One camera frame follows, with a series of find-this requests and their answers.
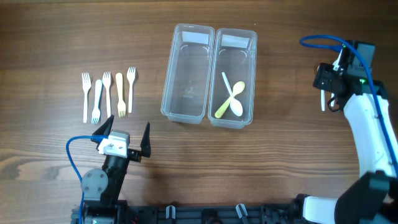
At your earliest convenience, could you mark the yellow plastic spoon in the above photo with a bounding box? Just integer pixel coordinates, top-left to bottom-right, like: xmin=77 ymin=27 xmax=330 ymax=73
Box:
xmin=215 ymin=96 xmax=231 ymax=118

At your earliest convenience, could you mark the blue left cable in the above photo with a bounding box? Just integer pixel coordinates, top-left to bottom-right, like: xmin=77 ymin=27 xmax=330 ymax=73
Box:
xmin=65 ymin=135 xmax=109 ymax=224

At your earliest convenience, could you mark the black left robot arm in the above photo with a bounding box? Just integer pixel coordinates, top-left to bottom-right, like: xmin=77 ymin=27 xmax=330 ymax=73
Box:
xmin=77 ymin=116 xmax=151 ymax=223

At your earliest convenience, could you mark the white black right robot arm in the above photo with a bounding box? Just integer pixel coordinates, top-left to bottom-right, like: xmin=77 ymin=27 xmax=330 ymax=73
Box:
xmin=284 ymin=35 xmax=397 ymax=223

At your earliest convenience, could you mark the right clear plastic container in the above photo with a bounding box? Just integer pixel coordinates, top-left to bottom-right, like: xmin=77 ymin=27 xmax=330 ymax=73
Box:
xmin=208 ymin=28 xmax=257 ymax=129

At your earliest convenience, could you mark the white plastic fork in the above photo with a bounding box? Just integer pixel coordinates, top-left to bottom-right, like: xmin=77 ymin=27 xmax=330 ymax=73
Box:
xmin=127 ymin=67 xmax=136 ymax=113
xmin=102 ymin=72 xmax=111 ymax=117
xmin=91 ymin=80 xmax=103 ymax=124
xmin=81 ymin=72 xmax=91 ymax=123

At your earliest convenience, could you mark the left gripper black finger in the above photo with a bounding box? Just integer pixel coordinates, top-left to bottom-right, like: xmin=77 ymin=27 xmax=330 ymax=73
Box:
xmin=140 ymin=122 xmax=151 ymax=157
xmin=91 ymin=115 xmax=114 ymax=143

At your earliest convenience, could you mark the clear plastic container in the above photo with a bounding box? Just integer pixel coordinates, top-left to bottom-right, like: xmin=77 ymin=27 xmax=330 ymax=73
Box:
xmin=160 ymin=24 xmax=215 ymax=124
xmin=208 ymin=28 xmax=257 ymax=129

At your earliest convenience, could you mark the left clear plastic container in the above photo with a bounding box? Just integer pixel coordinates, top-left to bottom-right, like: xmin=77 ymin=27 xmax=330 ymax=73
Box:
xmin=160 ymin=24 xmax=215 ymax=124

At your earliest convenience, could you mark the yellow plastic fork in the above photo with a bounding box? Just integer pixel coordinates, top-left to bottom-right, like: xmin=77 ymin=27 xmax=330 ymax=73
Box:
xmin=116 ymin=73 xmax=126 ymax=118

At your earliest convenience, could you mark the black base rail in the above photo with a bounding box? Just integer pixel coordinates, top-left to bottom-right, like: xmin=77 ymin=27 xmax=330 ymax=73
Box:
xmin=71 ymin=203 xmax=299 ymax=224

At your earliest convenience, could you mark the white plastic spoon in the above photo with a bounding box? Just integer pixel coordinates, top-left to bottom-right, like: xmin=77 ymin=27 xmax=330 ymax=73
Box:
xmin=221 ymin=72 xmax=245 ymax=116
xmin=320 ymin=90 xmax=325 ymax=111
xmin=330 ymin=93 xmax=335 ymax=107

